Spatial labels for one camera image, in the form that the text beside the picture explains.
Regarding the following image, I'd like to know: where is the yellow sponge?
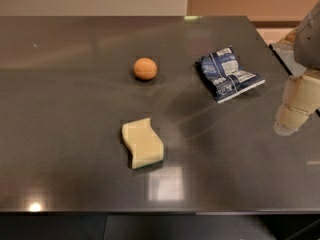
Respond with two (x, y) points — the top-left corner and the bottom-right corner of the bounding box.
(122, 118), (164, 169)

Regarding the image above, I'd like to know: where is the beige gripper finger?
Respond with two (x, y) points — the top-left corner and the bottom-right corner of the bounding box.
(282, 71), (320, 114)
(273, 105), (309, 136)

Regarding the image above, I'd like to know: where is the blue chip bag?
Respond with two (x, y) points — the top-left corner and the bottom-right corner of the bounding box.
(195, 46), (265, 104)

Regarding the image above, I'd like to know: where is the orange ball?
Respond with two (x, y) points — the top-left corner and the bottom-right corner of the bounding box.
(134, 58), (157, 81)

